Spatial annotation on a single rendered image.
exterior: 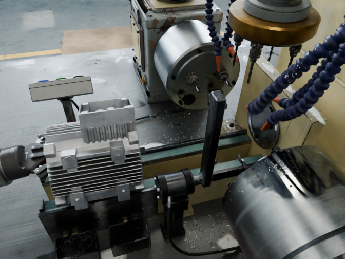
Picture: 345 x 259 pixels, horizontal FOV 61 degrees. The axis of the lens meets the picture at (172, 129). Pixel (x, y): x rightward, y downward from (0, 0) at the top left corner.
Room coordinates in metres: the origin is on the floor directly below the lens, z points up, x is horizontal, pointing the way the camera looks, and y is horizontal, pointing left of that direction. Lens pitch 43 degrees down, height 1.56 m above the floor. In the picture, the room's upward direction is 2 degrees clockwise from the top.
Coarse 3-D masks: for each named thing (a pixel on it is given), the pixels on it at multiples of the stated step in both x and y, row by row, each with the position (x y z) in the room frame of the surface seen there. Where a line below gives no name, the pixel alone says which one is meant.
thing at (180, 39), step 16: (176, 32) 0.89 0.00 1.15; (192, 32) 0.86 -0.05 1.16; (208, 32) 0.87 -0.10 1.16; (160, 48) 0.88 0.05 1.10; (176, 48) 0.81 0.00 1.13; (192, 48) 0.78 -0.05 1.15; (208, 48) 0.79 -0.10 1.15; (224, 48) 0.80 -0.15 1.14; (160, 64) 0.83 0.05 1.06; (176, 64) 0.76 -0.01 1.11; (192, 64) 0.77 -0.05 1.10; (208, 64) 0.79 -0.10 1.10; (224, 64) 0.80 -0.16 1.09; (176, 80) 0.76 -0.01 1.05; (192, 80) 0.74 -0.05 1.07; (208, 80) 0.79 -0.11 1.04; (176, 96) 0.76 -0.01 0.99; (192, 96) 0.77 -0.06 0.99; (208, 96) 0.79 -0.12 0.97
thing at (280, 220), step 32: (288, 160) 0.35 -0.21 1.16; (320, 160) 0.35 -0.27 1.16; (256, 192) 0.31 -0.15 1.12; (288, 192) 0.29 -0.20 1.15; (320, 192) 0.28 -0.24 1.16; (256, 224) 0.26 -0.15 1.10; (288, 224) 0.24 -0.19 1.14; (320, 224) 0.23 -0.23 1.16; (256, 256) 0.22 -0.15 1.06; (288, 256) 0.20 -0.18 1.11; (320, 256) 0.19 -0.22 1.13
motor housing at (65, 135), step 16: (48, 128) 0.47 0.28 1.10; (64, 128) 0.47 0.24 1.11; (80, 128) 0.47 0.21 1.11; (64, 144) 0.44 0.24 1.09; (80, 144) 0.44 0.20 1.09; (96, 144) 0.45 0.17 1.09; (128, 144) 0.45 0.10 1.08; (48, 160) 0.40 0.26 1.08; (80, 160) 0.40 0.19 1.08; (96, 160) 0.42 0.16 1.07; (128, 160) 0.42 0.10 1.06; (48, 176) 0.37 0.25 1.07; (64, 176) 0.38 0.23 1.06; (80, 176) 0.39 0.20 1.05; (96, 176) 0.39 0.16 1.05; (112, 176) 0.39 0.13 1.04; (128, 176) 0.40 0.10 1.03; (64, 192) 0.36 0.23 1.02; (96, 192) 0.38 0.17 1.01; (112, 192) 0.41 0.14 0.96
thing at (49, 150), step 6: (132, 132) 0.47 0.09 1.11; (132, 138) 0.46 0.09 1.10; (138, 138) 0.46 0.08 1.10; (48, 144) 0.42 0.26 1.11; (132, 144) 0.46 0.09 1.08; (48, 150) 0.41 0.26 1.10; (54, 150) 0.41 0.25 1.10; (48, 156) 0.40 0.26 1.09; (54, 156) 0.41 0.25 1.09; (138, 186) 0.41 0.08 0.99; (60, 198) 0.37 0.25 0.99; (66, 198) 0.37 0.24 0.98; (60, 204) 0.36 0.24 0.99; (66, 204) 0.36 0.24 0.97
